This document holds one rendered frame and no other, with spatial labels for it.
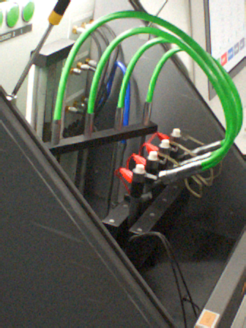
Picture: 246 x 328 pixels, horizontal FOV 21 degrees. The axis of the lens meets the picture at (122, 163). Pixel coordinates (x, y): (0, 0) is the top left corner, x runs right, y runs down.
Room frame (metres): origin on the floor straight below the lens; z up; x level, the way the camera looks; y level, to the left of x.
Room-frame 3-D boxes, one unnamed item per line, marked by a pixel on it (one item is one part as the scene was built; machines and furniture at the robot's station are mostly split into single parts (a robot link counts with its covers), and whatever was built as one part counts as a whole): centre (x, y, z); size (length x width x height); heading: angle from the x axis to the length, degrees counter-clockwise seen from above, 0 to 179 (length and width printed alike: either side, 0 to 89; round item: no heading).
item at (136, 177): (1.26, -0.05, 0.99); 0.05 x 0.03 x 0.21; 71
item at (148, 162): (1.34, -0.07, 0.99); 0.05 x 0.03 x 0.21; 71
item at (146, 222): (1.38, -0.08, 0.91); 0.34 x 0.10 x 0.15; 161
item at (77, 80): (1.58, 0.13, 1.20); 0.13 x 0.03 x 0.31; 161
